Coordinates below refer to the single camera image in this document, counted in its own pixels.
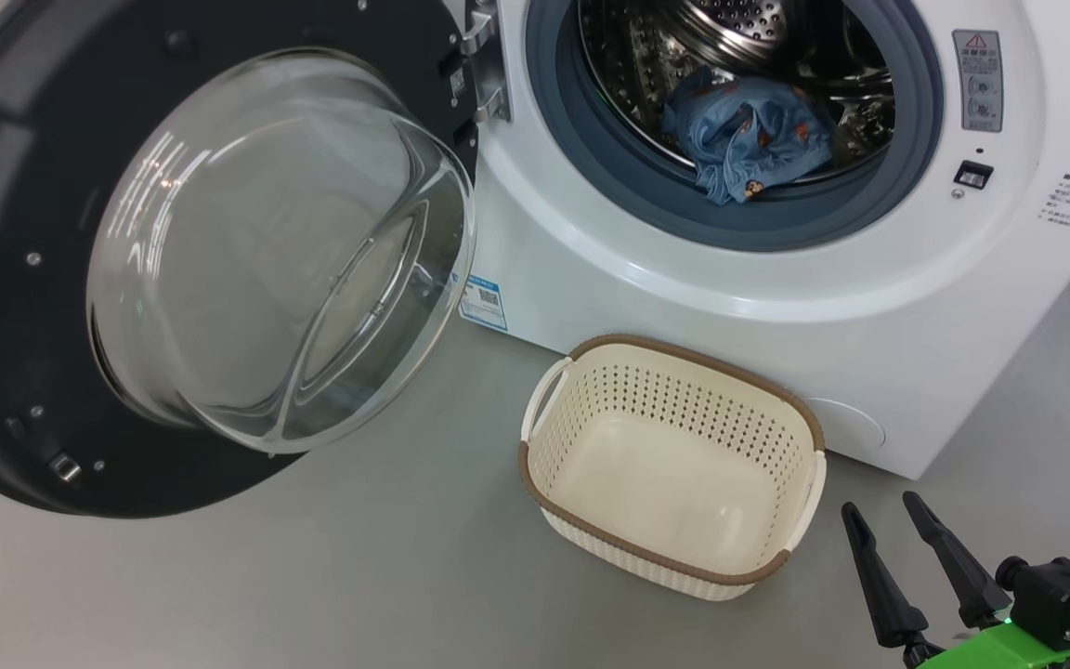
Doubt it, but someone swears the metal door hinge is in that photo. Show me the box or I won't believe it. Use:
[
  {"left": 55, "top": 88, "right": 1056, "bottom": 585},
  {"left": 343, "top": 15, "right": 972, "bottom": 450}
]
[{"left": 459, "top": 0, "right": 511, "bottom": 124}]

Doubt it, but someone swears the blue energy label sticker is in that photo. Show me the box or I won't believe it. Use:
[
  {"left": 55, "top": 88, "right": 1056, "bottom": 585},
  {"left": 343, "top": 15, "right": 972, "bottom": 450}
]
[{"left": 458, "top": 271, "right": 509, "bottom": 334}]

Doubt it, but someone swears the black glass washer door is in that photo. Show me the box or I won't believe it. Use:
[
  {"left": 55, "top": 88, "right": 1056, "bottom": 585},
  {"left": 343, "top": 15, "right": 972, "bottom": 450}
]
[{"left": 0, "top": 0, "right": 481, "bottom": 519}]

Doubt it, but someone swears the stainless steel washing machine drum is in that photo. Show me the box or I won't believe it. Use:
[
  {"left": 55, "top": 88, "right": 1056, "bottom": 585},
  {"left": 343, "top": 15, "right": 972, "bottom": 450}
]
[{"left": 577, "top": 0, "right": 898, "bottom": 187}]

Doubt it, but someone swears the cream perforated laundry basket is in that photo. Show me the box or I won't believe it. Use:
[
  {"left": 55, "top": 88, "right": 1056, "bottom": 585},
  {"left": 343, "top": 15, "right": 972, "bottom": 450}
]
[{"left": 518, "top": 333, "right": 828, "bottom": 603}]

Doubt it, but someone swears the round white filter cover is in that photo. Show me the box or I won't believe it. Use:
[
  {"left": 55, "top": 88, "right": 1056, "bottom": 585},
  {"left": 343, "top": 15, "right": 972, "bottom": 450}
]
[{"left": 800, "top": 397, "right": 888, "bottom": 457}]

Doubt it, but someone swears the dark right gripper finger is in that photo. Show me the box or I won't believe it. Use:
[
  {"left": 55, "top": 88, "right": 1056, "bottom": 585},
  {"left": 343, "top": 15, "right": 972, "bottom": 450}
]
[
  {"left": 841, "top": 502, "right": 932, "bottom": 649},
  {"left": 902, "top": 491, "right": 1012, "bottom": 630}
]

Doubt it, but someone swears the white front-load washing machine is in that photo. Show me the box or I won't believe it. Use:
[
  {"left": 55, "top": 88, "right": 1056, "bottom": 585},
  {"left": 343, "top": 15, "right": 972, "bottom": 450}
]
[{"left": 459, "top": 0, "right": 1070, "bottom": 481}]

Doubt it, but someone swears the blue cartoon print garment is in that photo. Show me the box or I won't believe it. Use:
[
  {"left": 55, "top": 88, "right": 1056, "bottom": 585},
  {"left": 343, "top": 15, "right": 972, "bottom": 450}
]
[{"left": 688, "top": 88, "right": 835, "bottom": 206}]

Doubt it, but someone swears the grey warning sticker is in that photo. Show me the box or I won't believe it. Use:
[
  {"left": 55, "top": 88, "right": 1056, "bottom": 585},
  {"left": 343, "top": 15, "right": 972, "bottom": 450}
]
[{"left": 952, "top": 29, "right": 1004, "bottom": 134}]

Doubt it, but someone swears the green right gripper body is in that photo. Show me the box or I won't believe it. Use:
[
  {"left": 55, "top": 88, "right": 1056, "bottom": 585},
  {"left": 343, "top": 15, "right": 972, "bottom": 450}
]
[{"left": 905, "top": 619, "right": 1070, "bottom": 669}]

